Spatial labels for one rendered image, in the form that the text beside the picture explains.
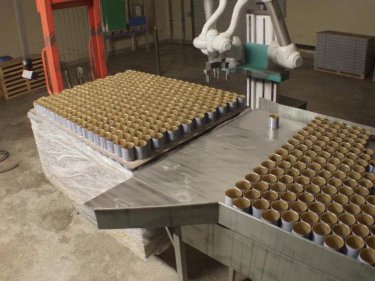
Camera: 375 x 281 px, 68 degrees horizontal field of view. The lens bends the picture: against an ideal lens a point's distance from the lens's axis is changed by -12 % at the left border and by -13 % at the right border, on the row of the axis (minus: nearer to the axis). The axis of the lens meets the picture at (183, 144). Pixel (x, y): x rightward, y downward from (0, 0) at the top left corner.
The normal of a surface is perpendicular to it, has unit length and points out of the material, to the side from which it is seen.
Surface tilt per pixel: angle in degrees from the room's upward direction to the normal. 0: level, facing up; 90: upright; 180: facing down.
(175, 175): 0
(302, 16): 90
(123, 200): 0
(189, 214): 90
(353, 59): 92
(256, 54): 90
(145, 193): 0
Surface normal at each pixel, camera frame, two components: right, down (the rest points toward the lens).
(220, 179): -0.06, -0.89
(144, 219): 0.04, 0.44
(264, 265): -0.67, 0.36
